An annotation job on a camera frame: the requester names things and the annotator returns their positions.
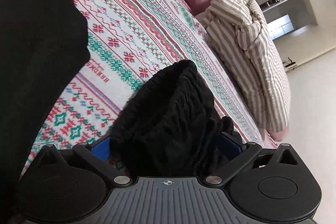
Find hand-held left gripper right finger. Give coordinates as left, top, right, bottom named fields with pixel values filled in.
left=205, top=132, right=299, bottom=186

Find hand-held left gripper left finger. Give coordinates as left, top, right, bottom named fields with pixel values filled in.
left=34, top=138, right=131, bottom=186

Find black pants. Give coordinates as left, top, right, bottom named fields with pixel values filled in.
left=0, top=0, right=243, bottom=224

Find striped folded duvet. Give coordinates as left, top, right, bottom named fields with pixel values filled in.
left=201, top=0, right=291, bottom=133

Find patterned bed sheet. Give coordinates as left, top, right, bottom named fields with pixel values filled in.
left=18, top=0, right=279, bottom=182

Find black door handle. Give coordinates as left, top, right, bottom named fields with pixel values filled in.
left=285, top=57, right=299, bottom=71

